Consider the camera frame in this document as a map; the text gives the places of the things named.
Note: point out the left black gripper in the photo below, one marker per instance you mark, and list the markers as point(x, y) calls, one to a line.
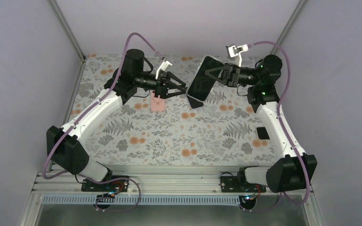
point(162, 90)

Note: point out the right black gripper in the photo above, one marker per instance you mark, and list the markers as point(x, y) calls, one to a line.
point(229, 74)

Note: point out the black phone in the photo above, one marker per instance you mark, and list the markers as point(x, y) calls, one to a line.
point(262, 133)
point(201, 85)
point(194, 104)

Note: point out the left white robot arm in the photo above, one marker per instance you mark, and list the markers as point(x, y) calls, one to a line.
point(65, 144)

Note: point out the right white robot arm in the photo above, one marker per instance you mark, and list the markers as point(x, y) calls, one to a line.
point(294, 168)

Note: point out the floral table mat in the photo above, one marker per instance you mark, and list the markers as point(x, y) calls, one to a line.
point(220, 133)

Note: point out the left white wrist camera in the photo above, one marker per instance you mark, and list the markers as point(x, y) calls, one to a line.
point(162, 68)

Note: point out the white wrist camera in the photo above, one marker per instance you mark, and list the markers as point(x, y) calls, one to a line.
point(162, 68)
point(234, 52)

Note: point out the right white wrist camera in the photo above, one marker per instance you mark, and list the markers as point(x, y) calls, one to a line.
point(234, 52)

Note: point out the aluminium rail frame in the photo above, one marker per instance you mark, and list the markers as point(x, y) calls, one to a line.
point(156, 180)

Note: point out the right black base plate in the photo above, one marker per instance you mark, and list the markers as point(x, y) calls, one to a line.
point(235, 184)

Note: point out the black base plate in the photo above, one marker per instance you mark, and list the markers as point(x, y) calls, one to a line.
point(120, 185)
point(235, 184)

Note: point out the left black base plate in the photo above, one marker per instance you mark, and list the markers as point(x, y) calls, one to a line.
point(120, 185)

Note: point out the grey slotted cable duct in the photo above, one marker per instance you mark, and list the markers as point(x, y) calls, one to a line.
point(228, 200)

